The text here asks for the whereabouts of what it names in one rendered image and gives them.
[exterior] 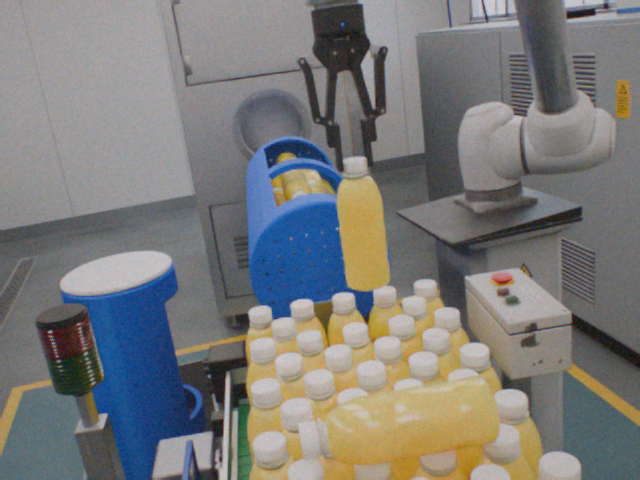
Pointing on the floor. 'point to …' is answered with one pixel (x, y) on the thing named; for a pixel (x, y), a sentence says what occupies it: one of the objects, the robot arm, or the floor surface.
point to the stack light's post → (99, 451)
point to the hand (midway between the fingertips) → (352, 145)
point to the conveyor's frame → (233, 449)
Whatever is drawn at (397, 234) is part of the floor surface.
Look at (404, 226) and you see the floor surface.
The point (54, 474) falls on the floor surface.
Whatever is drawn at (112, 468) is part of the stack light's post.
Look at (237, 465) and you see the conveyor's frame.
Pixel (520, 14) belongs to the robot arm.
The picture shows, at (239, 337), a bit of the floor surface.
